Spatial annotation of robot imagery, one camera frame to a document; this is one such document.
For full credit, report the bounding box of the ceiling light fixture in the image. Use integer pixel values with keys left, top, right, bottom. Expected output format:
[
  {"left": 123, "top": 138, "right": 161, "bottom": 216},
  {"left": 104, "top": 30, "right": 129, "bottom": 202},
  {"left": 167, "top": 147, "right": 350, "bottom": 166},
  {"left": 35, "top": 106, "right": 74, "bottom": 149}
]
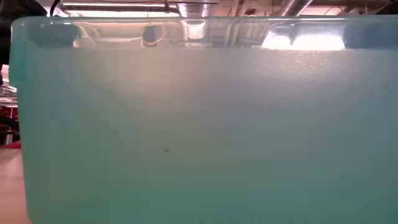
[{"left": 60, "top": 2, "right": 180, "bottom": 18}]

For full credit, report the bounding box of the red shelving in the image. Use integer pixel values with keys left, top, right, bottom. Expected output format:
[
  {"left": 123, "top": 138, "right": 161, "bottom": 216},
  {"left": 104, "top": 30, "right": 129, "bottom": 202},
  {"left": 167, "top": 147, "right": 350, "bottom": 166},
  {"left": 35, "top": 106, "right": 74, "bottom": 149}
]
[{"left": 0, "top": 104, "right": 22, "bottom": 149}]

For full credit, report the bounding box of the teal plastic bin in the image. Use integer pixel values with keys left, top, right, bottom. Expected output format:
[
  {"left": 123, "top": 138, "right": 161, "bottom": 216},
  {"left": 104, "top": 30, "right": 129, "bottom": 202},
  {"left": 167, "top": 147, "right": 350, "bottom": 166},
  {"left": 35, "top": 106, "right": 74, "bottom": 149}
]
[{"left": 9, "top": 15, "right": 398, "bottom": 224}]

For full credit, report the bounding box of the metal ceiling duct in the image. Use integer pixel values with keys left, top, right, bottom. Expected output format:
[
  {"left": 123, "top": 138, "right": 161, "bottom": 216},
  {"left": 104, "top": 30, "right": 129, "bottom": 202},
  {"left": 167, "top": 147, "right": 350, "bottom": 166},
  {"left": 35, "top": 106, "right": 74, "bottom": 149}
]
[{"left": 177, "top": 0, "right": 218, "bottom": 18}]

